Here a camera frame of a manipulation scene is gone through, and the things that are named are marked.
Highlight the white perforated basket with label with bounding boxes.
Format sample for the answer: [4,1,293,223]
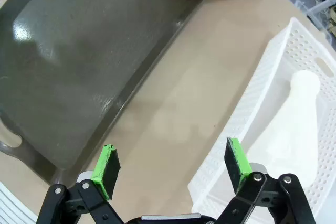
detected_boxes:
[187,17,336,224]

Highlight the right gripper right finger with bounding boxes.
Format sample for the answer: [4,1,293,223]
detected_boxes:
[217,137,316,224]

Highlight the dark brown plastic tray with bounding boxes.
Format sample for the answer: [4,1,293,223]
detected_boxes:
[0,0,211,187]

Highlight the clear plastic storage box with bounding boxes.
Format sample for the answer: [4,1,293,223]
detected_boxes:
[293,0,336,41]

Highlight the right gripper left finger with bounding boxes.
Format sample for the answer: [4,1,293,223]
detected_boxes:
[36,144,127,224]

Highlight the white plastic conical flask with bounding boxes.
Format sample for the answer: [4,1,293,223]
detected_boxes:
[249,70,322,190]

